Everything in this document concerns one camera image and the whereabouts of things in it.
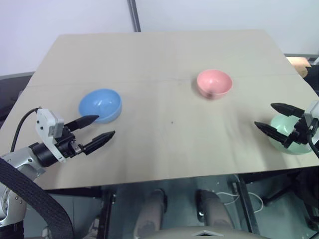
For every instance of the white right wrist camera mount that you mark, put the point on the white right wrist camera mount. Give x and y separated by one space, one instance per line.
312 112

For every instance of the grey robot torso shell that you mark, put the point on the grey robot torso shell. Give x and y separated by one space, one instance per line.
204 234

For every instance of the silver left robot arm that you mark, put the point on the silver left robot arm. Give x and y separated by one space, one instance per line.
23 158

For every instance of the black metal table frame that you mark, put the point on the black metal table frame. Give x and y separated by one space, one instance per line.
246 199

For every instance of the pink red bowl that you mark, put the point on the pink red bowl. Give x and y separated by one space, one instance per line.
214 81

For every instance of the brown cardboard box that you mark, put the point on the brown cardboard box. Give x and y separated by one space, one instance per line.
300 65

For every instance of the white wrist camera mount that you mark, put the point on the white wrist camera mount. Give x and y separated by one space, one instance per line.
312 112
43 124

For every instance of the blue bowl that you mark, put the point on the blue bowl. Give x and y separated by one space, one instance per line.
101 100

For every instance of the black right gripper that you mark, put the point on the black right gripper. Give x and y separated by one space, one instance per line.
300 133

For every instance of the dark grey rounded foot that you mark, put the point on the dark grey rounded foot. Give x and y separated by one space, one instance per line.
214 209
152 211

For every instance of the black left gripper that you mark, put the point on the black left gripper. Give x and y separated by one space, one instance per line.
66 144

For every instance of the light green bowl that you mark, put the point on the light green bowl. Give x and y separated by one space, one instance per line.
284 125

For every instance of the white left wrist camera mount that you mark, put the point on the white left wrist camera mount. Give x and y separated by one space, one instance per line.
43 124

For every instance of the grey metal post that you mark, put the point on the grey metal post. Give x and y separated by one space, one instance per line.
134 15

